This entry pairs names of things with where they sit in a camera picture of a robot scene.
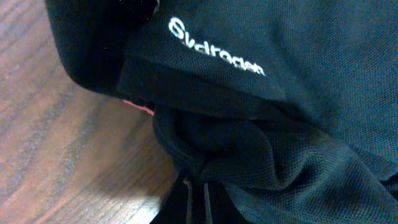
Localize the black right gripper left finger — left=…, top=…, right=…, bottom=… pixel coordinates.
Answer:
left=150, top=174, right=192, bottom=224

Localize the red t-shirt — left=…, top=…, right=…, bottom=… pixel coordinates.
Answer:
left=123, top=100, right=154, bottom=116

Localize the black polo shirt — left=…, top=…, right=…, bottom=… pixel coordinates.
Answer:
left=46, top=0, right=397, bottom=224

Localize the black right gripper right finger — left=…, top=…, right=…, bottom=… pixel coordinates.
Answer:
left=204, top=182, right=249, bottom=224

